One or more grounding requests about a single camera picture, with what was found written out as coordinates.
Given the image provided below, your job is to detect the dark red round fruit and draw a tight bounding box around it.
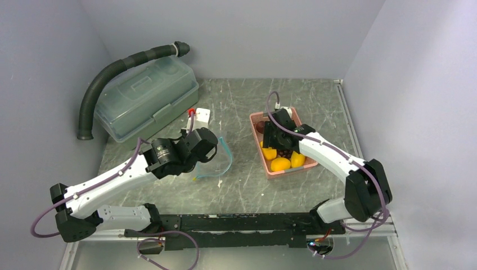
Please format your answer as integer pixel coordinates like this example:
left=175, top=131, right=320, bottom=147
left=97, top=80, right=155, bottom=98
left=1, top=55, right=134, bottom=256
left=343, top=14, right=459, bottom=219
left=255, top=121, right=266, bottom=134

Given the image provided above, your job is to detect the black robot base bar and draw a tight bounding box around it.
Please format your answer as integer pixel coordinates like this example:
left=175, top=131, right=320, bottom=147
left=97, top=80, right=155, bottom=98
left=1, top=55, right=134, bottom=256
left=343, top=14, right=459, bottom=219
left=124, top=212, right=345, bottom=251

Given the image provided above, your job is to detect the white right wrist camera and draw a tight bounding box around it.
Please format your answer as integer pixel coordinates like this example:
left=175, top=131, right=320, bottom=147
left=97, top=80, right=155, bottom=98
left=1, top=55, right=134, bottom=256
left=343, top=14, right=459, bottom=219
left=274, top=102, right=293, bottom=118

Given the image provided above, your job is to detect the clear zip top bag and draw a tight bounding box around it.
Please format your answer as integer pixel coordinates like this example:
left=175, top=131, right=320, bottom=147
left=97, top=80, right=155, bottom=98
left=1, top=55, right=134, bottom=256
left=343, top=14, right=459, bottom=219
left=193, top=135, right=233, bottom=181

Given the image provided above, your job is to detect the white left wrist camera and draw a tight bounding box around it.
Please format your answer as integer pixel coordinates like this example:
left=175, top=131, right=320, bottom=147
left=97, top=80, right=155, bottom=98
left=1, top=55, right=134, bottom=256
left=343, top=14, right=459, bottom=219
left=185, top=108, right=210, bottom=134

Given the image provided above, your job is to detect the yellow mango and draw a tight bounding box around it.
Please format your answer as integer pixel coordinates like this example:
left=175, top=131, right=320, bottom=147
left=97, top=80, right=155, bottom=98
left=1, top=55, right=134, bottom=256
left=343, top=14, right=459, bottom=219
left=270, top=157, right=291, bottom=172

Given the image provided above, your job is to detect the black corrugated hose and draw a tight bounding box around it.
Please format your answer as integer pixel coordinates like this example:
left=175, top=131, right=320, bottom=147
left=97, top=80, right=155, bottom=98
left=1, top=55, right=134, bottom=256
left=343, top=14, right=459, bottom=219
left=76, top=41, right=190, bottom=141

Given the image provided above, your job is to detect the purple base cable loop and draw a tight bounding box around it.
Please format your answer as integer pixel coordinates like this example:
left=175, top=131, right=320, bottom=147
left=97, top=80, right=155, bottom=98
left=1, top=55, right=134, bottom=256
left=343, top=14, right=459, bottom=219
left=136, top=230, right=199, bottom=270

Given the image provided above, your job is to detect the dark red grape bunch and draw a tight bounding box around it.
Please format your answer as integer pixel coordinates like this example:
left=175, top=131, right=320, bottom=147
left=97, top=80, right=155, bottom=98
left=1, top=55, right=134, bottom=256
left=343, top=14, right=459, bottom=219
left=277, top=149, right=294, bottom=159

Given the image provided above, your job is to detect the yellow fruit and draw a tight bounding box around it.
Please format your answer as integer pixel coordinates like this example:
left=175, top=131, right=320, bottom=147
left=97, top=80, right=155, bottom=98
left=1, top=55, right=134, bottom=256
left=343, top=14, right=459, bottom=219
left=260, top=141, right=277, bottom=161

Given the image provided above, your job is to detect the pink plastic basket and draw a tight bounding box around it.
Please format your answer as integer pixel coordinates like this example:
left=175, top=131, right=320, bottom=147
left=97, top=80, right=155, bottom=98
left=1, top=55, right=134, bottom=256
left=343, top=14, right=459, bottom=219
left=249, top=112, right=318, bottom=179

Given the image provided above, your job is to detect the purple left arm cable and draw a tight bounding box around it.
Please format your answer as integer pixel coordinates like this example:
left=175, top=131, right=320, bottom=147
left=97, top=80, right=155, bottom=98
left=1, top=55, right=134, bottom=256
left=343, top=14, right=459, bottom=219
left=30, top=110, right=196, bottom=239

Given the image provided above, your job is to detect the translucent green storage box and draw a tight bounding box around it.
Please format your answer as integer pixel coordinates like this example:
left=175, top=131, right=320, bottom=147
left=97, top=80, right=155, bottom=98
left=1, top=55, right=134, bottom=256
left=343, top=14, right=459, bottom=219
left=94, top=56, right=199, bottom=148

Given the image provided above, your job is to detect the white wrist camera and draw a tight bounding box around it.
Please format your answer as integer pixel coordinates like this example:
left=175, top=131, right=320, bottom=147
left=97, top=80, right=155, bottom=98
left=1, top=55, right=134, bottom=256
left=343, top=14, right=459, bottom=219
left=274, top=102, right=293, bottom=118
left=185, top=108, right=210, bottom=134

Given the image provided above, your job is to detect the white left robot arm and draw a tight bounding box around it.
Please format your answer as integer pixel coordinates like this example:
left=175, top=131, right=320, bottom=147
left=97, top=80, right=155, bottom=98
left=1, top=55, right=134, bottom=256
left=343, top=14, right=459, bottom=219
left=50, top=128, right=219, bottom=242

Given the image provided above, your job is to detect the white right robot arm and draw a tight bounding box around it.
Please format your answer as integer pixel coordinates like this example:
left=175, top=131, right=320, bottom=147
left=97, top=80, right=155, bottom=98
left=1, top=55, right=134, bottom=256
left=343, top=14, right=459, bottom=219
left=263, top=109, right=393, bottom=233

